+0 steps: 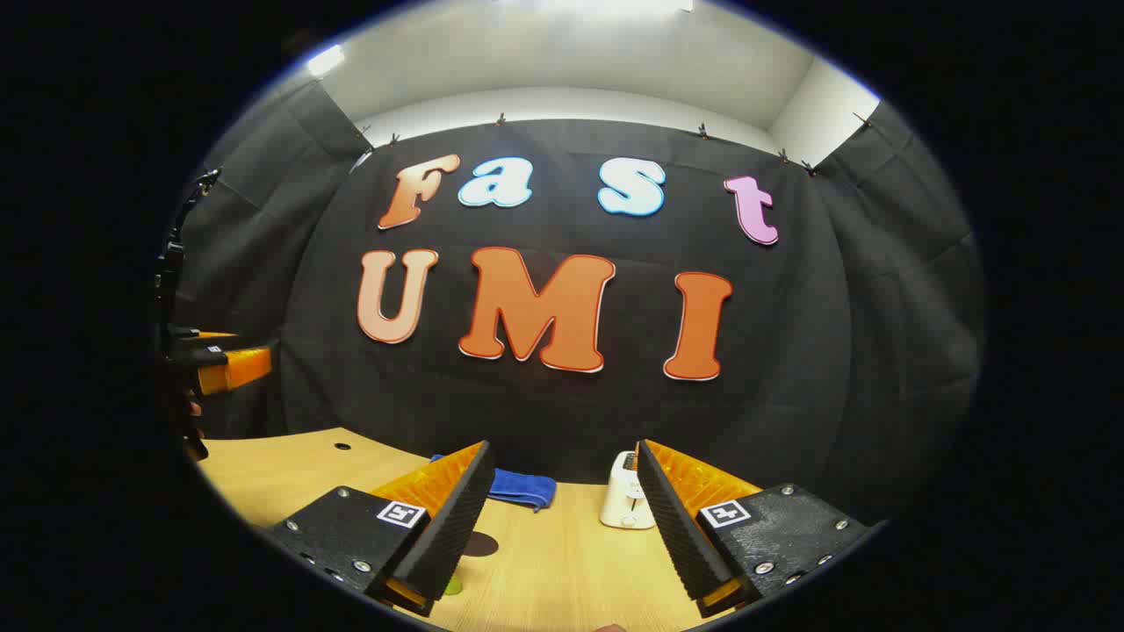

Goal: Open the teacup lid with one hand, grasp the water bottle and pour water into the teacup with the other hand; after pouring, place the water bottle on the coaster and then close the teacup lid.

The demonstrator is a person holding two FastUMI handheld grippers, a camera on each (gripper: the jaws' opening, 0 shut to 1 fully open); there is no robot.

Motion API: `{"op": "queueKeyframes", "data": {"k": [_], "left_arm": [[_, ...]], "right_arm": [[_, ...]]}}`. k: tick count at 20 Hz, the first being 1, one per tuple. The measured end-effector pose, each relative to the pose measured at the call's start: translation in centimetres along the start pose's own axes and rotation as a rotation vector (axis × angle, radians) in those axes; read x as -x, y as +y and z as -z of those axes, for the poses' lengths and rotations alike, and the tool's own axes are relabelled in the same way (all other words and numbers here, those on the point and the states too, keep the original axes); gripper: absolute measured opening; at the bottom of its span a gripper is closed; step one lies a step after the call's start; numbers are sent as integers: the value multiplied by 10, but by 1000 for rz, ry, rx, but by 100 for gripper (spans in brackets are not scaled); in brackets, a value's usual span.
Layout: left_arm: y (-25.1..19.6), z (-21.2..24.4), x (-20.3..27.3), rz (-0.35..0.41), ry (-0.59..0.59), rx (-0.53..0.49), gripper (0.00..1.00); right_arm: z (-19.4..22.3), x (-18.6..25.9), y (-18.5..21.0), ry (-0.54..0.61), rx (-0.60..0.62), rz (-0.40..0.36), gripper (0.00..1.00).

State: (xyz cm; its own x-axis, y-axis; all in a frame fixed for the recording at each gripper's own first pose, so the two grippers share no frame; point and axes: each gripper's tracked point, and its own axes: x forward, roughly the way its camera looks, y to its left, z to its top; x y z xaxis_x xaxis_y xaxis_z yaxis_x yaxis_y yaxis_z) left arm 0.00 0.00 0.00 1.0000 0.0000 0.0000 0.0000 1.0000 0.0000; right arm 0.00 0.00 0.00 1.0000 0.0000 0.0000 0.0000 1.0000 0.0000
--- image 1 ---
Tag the round brown coaster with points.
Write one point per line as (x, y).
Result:
(483, 544)

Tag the white toaster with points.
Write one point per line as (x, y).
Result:
(619, 505)

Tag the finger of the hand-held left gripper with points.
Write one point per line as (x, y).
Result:
(206, 335)
(237, 369)

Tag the clear water bottle green drink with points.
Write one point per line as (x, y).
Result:
(453, 585)

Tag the blue folded towel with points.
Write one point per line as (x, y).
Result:
(527, 487)

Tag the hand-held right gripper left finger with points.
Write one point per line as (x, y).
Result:
(457, 527)

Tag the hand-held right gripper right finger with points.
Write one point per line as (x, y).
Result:
(676, 527)

